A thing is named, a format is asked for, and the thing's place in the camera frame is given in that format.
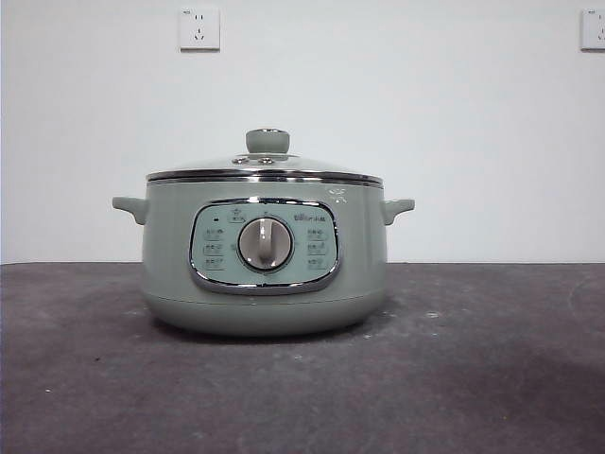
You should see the glass lid with green knob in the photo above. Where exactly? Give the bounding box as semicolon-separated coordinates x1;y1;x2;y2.
145;127;382;185

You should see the pale green electric pot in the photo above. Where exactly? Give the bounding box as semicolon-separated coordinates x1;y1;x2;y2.
112;181;417;338

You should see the white wall socket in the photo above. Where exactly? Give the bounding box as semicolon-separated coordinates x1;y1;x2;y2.
579;8;605;52
178;8;222;53

